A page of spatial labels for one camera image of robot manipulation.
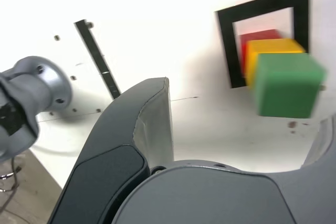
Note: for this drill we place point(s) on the black tape strip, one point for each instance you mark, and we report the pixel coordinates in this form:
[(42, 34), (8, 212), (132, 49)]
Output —
[(97, 56)]

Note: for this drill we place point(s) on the green cube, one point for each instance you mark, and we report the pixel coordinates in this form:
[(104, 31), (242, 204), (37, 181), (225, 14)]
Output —
[(286, 85)]

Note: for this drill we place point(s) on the black tape square outline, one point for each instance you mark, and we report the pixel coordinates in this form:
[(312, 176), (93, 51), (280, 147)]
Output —
[(228, 37)]

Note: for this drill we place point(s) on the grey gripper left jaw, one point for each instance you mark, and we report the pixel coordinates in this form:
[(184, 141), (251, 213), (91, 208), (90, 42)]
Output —
[(113, 134)]

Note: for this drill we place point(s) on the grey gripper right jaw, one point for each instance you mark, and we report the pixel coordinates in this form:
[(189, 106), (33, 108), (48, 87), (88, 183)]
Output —
[(210, 197)]

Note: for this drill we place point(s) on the red cube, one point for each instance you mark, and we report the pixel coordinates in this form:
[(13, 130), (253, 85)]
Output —
[(258, 35)]

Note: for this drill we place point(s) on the yellow cube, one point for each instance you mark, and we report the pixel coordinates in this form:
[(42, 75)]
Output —
[(273, 47)]

